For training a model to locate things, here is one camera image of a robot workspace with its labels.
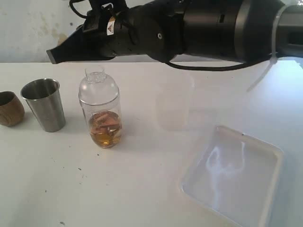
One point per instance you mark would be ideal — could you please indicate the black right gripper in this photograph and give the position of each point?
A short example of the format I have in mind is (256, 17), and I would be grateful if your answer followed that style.
(139, 30)

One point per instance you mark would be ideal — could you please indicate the clear dome shaker lid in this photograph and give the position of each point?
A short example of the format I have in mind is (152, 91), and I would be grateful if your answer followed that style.
(97, 87)

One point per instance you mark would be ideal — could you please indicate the stainless steel cup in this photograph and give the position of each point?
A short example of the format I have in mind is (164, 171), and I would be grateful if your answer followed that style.
(43, 98)

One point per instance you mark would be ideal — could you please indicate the clear plastic shaker tumbler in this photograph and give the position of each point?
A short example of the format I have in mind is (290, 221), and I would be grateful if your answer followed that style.
(104, 141)

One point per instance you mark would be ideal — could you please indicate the brown and yellow food pieces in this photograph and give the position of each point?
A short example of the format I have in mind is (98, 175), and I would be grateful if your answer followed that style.
(106, 123)

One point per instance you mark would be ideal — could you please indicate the brown wooden cup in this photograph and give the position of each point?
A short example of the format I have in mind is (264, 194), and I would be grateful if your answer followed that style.
(11, 109)

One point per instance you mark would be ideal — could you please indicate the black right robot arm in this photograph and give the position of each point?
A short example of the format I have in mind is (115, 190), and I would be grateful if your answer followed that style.
(233, 30)

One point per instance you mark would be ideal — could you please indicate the translucent white plastic cup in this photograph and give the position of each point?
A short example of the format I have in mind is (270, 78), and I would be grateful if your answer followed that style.
(173, 102)

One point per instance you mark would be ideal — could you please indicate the white square plastic tray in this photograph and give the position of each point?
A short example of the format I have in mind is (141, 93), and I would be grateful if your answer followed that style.
(236, 177)

